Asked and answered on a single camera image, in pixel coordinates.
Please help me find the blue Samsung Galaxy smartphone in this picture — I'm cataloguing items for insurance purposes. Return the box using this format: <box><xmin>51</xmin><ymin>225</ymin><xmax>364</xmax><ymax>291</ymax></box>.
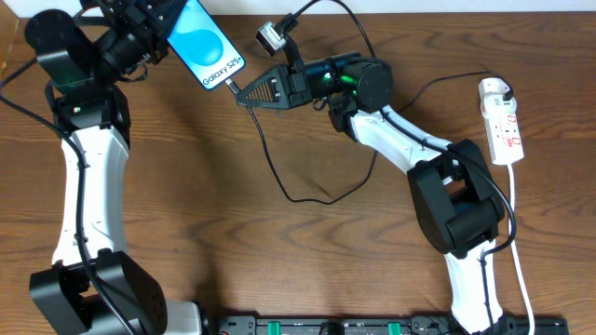
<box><xmin>168</xmin><ymin>0</ymin><xmax>246</xmax><ymax>90</ymax></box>

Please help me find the white USB charger plug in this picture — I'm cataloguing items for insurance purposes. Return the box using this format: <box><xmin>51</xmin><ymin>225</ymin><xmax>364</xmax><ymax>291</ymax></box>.
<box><xmin>479</xmin><ymin>77</ymin><xmax>513</xmax><ymax>101</ymax></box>

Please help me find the black USB charging cable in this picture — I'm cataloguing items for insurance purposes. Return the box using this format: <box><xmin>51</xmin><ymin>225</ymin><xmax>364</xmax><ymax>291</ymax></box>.
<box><xmin>225</xmin><ymin>70</ymin><xmax>515</xmax><ymax>206</ymax></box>

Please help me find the cardboard box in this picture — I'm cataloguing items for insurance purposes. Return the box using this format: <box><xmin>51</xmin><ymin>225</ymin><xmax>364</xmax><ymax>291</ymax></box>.
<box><xmin>0</xmin><ymin>0</ymin><xmax>20</xmax><ymax>77</ymax></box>

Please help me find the white power strip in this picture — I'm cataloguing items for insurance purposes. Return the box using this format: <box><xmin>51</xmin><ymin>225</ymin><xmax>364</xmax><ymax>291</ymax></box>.
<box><xmin>481</xmin><ymin>95</ymin><xmax>524</xmax><ymax>166</ymax></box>

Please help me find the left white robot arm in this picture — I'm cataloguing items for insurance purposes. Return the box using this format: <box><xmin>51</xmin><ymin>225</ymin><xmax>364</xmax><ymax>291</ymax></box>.
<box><xmin>24</xmin><ymin>0</ymin><xmax>203</xmax><ymax>334</ymax></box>

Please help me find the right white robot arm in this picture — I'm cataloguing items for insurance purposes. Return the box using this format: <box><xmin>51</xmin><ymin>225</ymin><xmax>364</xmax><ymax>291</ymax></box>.
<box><xmin>228</xmin><ymin>51</ymin><xmax>513</xmax><ymax>334</ymax></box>

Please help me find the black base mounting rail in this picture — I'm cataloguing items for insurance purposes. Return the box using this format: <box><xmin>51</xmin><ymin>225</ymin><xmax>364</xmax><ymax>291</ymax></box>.
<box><xmin>203</xmin><ymin>315</ymin><xmax>571</xmax><ymax>335</ymax></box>

